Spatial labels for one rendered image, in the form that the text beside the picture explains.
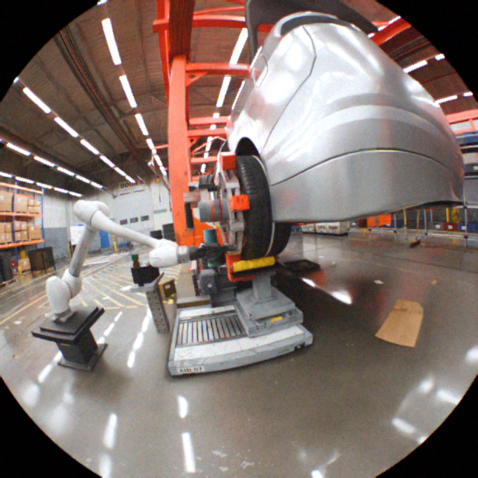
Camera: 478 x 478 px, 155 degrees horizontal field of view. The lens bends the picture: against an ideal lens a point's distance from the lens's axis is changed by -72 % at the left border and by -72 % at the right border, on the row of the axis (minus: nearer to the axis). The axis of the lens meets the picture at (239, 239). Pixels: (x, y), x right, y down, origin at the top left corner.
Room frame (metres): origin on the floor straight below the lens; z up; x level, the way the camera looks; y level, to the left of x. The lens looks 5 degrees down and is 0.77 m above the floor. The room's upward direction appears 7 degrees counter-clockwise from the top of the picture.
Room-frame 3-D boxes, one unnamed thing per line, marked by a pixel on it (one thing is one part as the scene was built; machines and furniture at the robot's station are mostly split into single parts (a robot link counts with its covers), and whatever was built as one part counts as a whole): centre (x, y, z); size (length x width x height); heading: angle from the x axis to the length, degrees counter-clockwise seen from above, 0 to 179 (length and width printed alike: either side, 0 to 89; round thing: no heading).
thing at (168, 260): (0.92, 0.40, 0.64); 0.16 x 0.13 x 0.11; 102
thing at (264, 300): (1.23, -0.11, 0.32); 0.40 x 0.30 x 0.28; 12
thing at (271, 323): (1.23, -0.11, 0.13); 0.50 x 0.36 x 0.10; 12
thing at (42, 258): (4.37, 8.48, 0.48); 1.27 x 0.88 x 0.97; 103
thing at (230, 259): (1.20, 0.01, 0.48); 0.16 x 0.12 x 0.17; 102
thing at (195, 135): (3.80, -0.48, 2.55); 2.58 x 0.12 x 0.40; 102
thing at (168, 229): (9.09, 3.79, 0.55); 1.40 x 0.80 x 1.09; 101
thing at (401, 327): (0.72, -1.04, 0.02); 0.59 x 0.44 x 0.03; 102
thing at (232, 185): (1.19, 0.05, 0.85); 0.54 x 0.07 x 0.54; 12
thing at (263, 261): (1.10, -0.07, 0.51); 0.29 x 0.06 x 0.06; 102
